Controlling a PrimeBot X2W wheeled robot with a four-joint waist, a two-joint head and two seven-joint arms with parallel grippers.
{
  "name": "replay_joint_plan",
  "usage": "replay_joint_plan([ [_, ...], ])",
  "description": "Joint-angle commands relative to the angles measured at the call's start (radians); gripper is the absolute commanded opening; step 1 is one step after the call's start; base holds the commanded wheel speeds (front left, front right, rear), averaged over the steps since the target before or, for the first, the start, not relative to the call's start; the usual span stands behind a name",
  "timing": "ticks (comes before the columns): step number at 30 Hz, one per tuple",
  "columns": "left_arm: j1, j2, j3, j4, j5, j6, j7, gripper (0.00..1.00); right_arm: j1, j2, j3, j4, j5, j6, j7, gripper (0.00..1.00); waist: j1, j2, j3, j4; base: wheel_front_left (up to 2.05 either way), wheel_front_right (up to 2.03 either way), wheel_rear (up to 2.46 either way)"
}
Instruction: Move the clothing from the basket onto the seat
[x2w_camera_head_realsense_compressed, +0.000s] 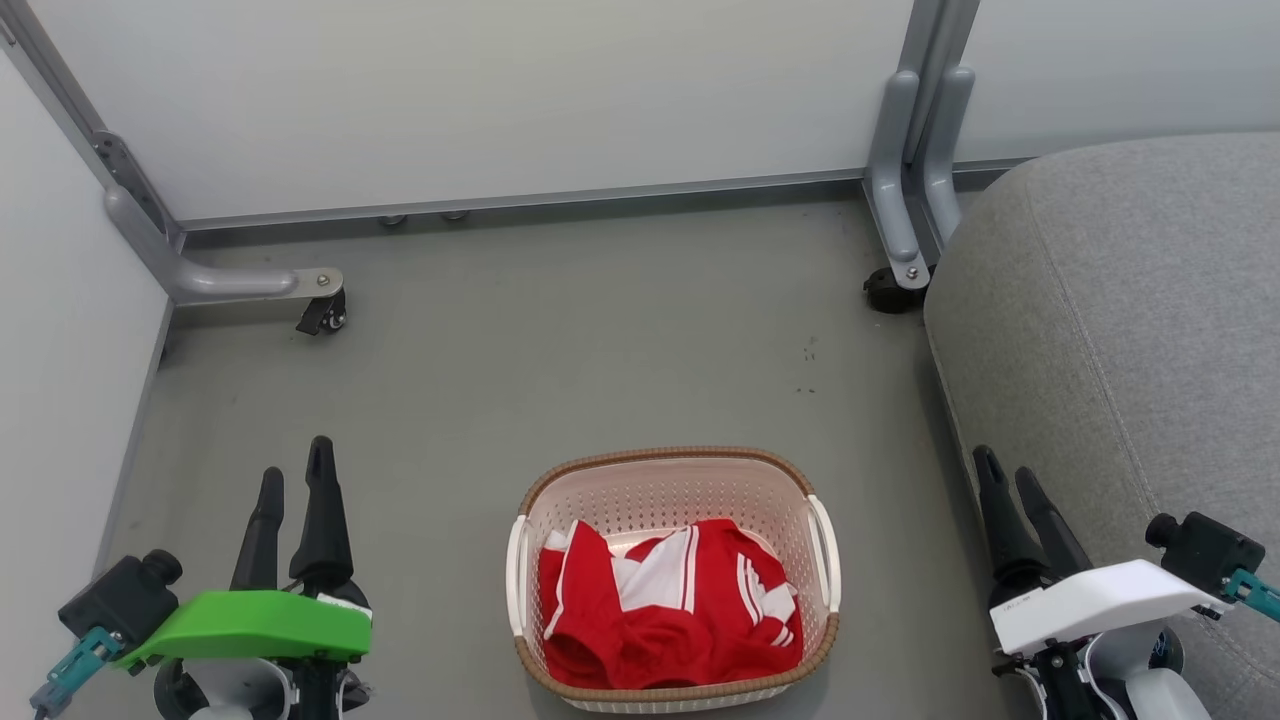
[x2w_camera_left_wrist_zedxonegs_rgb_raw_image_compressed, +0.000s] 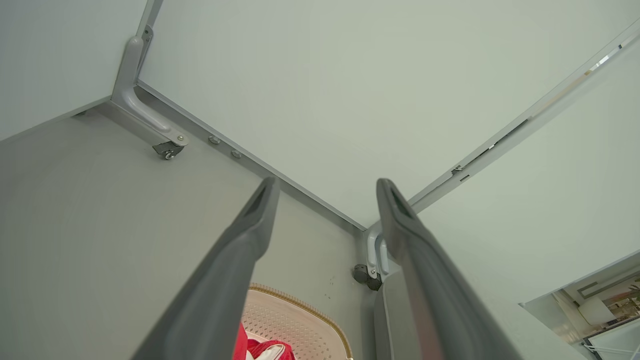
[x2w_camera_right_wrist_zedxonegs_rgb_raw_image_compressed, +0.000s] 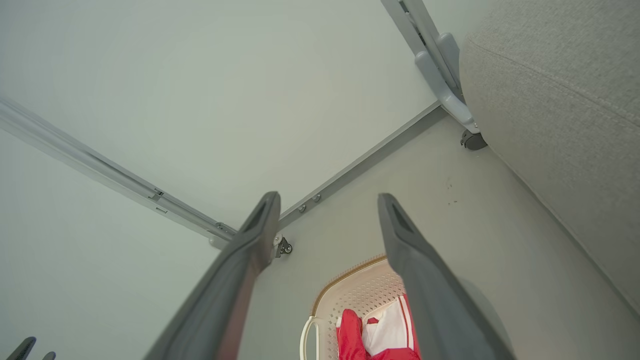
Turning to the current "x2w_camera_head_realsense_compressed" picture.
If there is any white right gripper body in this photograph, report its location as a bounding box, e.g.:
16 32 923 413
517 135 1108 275
988 559 1227 657

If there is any red jersey white collar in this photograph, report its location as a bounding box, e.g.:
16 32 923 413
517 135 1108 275
540 517 804 651

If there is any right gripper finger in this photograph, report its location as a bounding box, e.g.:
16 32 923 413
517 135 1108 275
972 445 1049 607
1015 466 1094 584

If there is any slanted grey partition post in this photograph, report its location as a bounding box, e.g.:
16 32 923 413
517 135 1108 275
0 0 183 251

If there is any teal right camera connector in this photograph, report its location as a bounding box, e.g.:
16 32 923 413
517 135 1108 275
1221 567 1280 624

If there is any white laundry basket brown rim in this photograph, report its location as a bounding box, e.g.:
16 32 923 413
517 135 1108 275
505 446 843 714

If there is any black caster with metal bracket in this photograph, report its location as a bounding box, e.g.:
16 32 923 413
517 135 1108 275
295 287 349 337

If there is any grey fabric sofa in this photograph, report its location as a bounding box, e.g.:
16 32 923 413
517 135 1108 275
923 132 1280 720

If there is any round black caster wheel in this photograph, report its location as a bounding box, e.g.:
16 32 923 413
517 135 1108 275
864 264 928 316

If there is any grey partition bottom rail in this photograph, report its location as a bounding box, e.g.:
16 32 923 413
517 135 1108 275
178 160 1031 251

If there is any teal left camera connector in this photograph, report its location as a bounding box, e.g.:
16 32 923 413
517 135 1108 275
29 627 127 718

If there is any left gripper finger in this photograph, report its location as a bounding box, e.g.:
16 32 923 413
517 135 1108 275
231 467 287 592
289 436 357 600

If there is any long grey partition foot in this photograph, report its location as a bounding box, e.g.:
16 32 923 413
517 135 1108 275
92 130 345 307

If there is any teal camera connector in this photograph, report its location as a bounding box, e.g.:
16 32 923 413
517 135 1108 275
1221 567 1280 624
29 627 127 718

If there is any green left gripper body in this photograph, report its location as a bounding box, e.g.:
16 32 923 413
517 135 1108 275
115 589 374 671

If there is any double grey partition foot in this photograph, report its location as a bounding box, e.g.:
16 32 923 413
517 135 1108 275
862 64 977 292

